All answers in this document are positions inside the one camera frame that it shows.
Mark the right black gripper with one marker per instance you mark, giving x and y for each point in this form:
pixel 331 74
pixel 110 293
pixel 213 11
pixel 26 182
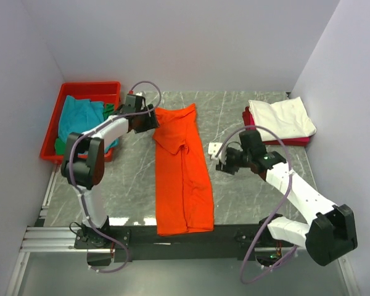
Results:
pixel 226 167

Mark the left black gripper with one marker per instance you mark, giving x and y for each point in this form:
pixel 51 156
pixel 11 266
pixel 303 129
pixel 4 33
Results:
pixel 151 124

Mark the orange t shirt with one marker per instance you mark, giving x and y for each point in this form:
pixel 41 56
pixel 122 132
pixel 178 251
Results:
pixel 183 190

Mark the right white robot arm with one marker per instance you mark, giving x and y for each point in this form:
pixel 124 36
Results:
pixel 329 230

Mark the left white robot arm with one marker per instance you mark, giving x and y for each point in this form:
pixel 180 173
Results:
pixel 84 164

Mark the folded red t shirt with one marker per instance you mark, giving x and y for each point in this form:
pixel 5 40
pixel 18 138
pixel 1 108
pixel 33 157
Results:
pixel 248 120

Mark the red plastic bin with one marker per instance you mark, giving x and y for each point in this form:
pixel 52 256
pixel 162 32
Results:
pixel 107 92

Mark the folded white t shirt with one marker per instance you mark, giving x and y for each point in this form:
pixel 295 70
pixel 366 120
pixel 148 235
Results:
pixel 287 119

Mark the blue t shirt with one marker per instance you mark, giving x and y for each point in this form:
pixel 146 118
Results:
pixel 77 120

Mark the black mounting base bar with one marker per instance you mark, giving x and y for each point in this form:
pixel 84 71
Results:
pixel 143 243

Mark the green t shirt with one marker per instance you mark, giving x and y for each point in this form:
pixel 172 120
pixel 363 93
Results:
pixel 109 109

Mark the aluminium rail frame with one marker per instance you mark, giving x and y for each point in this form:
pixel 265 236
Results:
pixel 60 239

